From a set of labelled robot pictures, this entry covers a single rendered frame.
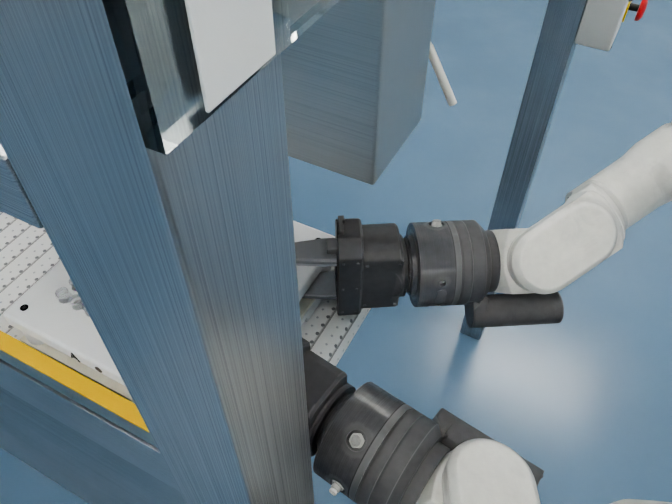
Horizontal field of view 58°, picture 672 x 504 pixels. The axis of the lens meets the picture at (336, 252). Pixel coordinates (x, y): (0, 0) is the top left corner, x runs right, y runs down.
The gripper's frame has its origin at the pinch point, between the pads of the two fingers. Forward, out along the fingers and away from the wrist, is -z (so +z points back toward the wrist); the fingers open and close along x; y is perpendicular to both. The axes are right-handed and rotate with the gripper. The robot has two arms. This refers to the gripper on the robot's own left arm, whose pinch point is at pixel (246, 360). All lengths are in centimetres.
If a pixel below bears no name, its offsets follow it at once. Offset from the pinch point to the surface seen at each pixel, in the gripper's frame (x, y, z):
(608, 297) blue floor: 98, 120, 26
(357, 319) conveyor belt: 8.8, 15.0, 2.4
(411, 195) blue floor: 99, 124, -46
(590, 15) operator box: 1, 83, 2
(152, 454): 10.1, -9.5, -5.2
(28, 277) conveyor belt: 7.7, -3.6, -31.9
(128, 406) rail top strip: 3.7, -8.7, -7.3
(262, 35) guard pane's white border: -40.4, -8.9, 13.8
